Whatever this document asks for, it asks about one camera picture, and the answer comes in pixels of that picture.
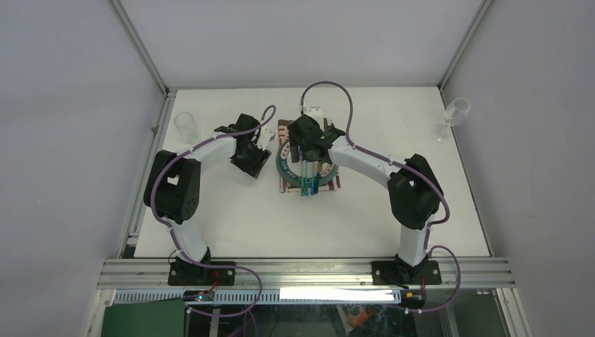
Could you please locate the iridescent spoon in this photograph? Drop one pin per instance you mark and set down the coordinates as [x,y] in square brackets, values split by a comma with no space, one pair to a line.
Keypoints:
[315,178]

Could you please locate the clear plastic cup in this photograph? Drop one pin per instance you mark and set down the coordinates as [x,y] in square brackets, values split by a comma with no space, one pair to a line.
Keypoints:
[187,128]

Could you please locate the brown striped placemat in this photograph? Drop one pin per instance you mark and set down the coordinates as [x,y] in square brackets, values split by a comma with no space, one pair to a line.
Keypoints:
[282,128]

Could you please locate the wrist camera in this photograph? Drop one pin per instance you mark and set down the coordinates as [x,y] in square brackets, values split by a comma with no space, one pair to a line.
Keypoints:
[312,111]
[265,138]

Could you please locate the green board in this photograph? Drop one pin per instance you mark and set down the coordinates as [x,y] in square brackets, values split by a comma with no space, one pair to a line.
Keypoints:
[155,318]

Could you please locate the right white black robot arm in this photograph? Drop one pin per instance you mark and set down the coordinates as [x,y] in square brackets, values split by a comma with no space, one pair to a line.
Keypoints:
[414,192]

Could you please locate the clear wine glass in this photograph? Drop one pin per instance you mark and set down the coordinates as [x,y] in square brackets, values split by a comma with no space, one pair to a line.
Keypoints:
[454,114]

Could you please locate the white slotted cable duct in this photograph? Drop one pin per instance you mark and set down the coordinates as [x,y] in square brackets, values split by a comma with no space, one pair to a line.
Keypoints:
[282,296]

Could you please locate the white green-rimmed small plate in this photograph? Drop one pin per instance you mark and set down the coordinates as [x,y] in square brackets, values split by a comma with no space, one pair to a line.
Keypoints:
[290,174]

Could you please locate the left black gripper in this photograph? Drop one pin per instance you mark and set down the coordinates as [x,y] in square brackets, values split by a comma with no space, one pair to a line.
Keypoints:
[252,168]

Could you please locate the orange object below table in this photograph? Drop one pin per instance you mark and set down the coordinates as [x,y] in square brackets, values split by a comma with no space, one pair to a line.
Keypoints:
[358,315]

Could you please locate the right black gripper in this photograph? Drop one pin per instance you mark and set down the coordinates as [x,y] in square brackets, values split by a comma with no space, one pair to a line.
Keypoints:
[295,149]

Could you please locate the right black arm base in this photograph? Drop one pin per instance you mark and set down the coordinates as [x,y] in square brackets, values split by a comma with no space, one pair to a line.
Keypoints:
[390,272]

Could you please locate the iridescent fork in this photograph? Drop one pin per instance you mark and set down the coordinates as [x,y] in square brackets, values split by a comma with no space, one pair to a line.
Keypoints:
[307,178]
[303,181]

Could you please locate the aluminium front rail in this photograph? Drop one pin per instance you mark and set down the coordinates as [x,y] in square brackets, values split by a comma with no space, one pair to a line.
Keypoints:
[476,273]

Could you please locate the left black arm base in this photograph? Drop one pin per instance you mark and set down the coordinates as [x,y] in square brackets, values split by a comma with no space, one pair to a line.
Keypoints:
[183,273]

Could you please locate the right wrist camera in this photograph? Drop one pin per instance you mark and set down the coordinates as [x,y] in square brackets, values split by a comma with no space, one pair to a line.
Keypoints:
[312,111]

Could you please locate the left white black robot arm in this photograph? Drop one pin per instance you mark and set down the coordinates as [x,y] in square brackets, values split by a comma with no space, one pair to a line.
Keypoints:
[172,192]

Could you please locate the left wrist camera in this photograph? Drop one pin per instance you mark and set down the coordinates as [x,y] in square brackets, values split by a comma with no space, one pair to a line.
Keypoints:
[265,138]

